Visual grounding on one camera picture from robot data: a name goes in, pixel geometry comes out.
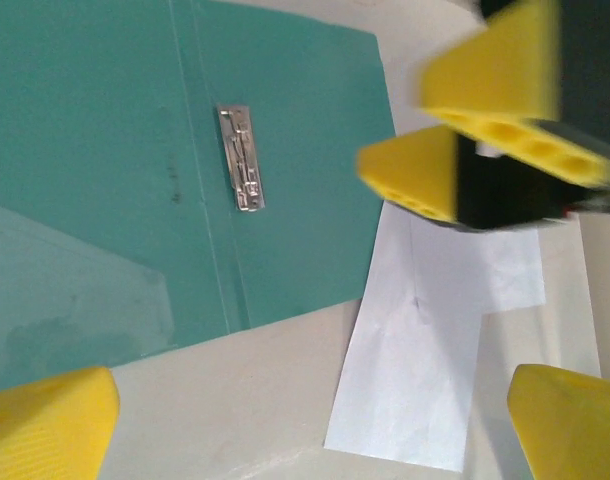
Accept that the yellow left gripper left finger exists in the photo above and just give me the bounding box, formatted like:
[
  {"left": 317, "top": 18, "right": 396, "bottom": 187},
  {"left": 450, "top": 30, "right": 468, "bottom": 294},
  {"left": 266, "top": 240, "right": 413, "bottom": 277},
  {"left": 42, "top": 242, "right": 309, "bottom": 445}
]
[{"left": 0, "top": 364, "right": 122, "bottom": 480}]

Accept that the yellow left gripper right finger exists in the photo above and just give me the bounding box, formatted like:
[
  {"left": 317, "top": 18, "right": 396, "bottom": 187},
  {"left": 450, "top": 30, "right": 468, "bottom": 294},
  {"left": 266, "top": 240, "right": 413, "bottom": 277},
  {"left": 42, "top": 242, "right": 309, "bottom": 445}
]
[{"left": 506, "top": 363, "right": 610, "bottom": 480}]

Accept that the white paper sheet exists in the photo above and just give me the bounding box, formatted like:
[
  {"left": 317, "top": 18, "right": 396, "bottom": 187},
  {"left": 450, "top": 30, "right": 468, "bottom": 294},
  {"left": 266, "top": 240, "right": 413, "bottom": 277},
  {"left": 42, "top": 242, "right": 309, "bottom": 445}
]
[
  {"left": 482, "top": 228, "right": 549, "bottom": 315},
  {"left": 323, "top": 199, "right": 487, "bottom": 474}
]

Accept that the green folder with translucent cover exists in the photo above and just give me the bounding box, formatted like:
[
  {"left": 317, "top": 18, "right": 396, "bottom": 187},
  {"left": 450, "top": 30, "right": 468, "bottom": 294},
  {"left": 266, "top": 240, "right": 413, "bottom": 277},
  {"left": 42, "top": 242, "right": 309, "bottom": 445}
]
[{"left": 0, "top": 0, "right": 399, "bottom": 397}]

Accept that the silver metal folder clip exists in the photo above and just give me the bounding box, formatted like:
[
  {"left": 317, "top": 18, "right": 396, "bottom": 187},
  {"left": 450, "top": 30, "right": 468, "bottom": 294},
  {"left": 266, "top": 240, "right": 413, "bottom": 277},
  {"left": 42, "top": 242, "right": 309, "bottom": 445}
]
[{"left": 215, "top": 103, "right": 268, "bottom": 214}]

